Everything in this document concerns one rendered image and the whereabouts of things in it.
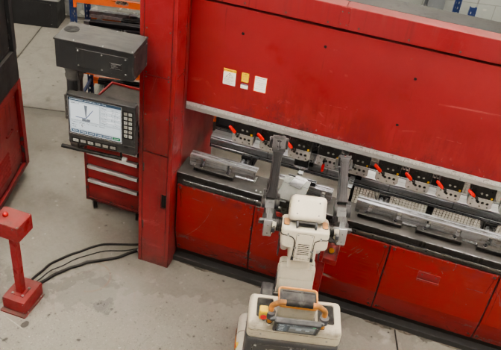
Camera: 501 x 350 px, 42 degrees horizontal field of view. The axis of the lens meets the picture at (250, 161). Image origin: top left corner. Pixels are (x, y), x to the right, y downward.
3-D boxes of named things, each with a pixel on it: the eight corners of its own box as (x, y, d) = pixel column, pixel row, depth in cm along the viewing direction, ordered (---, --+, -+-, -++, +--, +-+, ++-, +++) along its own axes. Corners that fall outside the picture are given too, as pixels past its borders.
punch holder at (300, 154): (286, 156, 446) (290, 136, 437) (290, 150, 453) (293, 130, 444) (308, 162, 444) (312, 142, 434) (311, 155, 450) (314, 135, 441)
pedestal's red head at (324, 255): (306, 257, 442) (310, 238, 432) (311, 242, 455) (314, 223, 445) (335, 266, 439) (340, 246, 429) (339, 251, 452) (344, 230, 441)
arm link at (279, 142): (271, 142, 374) (288, 144, 374) (271, 133, 386) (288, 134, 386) (261, 210, 393) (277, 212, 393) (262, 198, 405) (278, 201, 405)
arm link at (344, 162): (338, 148, 412) (353, 150, 412) (335, 159, 424) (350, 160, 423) (333, 213, 390) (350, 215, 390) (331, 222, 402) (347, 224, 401)
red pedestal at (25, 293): (-1, 310, 463) (-16, 221, 415) (20, 286, 482) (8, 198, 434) (24, 319, 459) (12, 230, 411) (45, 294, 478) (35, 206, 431)
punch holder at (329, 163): (315, 164, 443) (319, 144, 433) (317, 157, 449) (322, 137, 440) (337, 170, 440) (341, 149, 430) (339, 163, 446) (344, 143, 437)
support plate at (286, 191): (275, 198, 438) (275, 196, 438) (285, 176, 459) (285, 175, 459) (301, 205, 435) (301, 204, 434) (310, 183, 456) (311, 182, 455)
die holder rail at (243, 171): (189, 164, 478) (190, 153, 473) (192, 160, 483) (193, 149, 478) (254, 182, 469) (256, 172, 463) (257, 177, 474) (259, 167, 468)
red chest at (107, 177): (86, 210, 557) (80, 109, 500) (113, 177, 597) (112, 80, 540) (139, 227, 548) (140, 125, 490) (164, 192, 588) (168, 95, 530)
